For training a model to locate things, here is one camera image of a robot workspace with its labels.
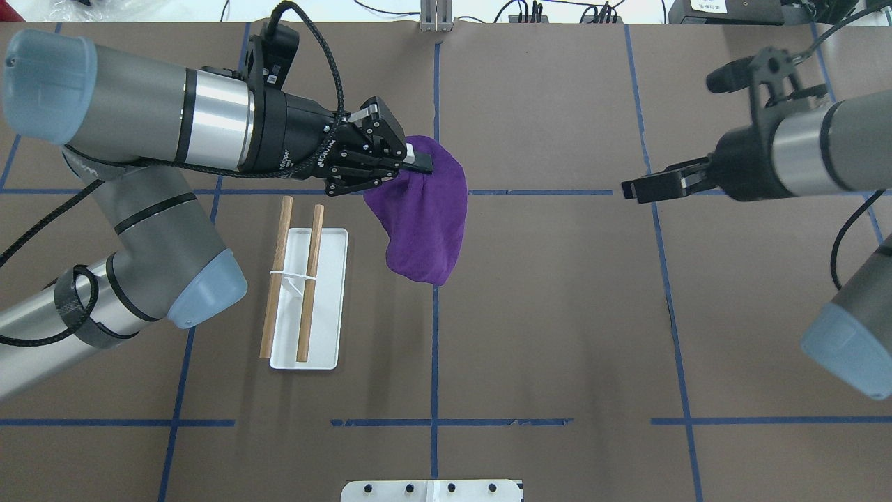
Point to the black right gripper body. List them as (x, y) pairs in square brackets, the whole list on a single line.
[(743, 162)]

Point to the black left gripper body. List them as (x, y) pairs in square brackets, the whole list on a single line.
[(293, 136)]

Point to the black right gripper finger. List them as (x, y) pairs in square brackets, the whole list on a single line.
[(664, 187), (694, 167)]

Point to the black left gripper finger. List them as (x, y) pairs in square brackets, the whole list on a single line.
[(417, 161)]

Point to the purple towel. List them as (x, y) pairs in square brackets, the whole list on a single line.
[(423, 216)]

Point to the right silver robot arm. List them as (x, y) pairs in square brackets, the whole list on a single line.
[(795, 149)]

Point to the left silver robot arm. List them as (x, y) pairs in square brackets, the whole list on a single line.
[(128, 127)]

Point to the white wooden towel rack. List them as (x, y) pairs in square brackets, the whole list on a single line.
[(305, 304)]

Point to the black computer box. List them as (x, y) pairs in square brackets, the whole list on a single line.
[(757, 13)]

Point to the left usb hub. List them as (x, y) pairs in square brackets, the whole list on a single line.
[(528, 12)]

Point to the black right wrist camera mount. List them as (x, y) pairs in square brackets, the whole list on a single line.
[(772, 80)]

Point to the aluminium frame post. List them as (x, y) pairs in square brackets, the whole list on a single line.
[(436, 16)]

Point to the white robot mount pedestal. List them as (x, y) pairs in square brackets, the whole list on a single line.
[(434, 490)]

